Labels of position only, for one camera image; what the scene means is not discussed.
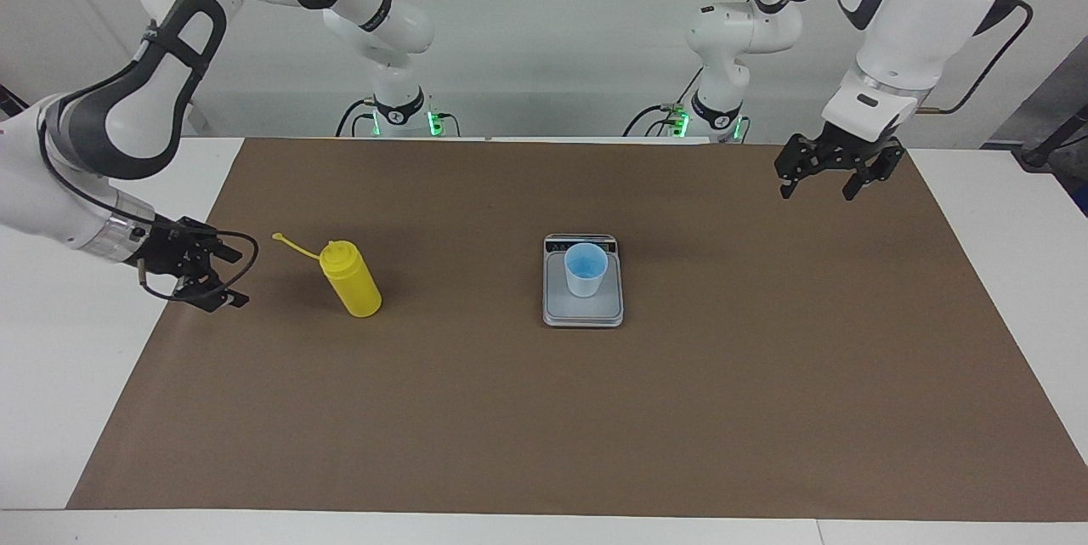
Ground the silver digital kitchen scale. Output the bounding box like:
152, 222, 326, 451
542, 233, 625, 328

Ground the light blue plastic cup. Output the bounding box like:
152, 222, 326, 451
564, 243, 609, 298

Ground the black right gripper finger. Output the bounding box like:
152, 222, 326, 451
182, 221, 244, 264
173, 276, 251, 313

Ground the black base cable bundle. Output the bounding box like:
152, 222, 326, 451
623, 62, 706, 138
336, 96, 380, 138

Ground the yellow squeeze bottle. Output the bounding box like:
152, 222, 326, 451
271, 231, 383, 319

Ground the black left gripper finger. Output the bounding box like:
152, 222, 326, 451
842, 149, 907, 202
774, 136, 822, 202

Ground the brown paper table mat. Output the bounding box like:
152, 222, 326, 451
66, 137, 1088, 522

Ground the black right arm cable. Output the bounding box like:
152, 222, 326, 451
38, 116, 259, 304

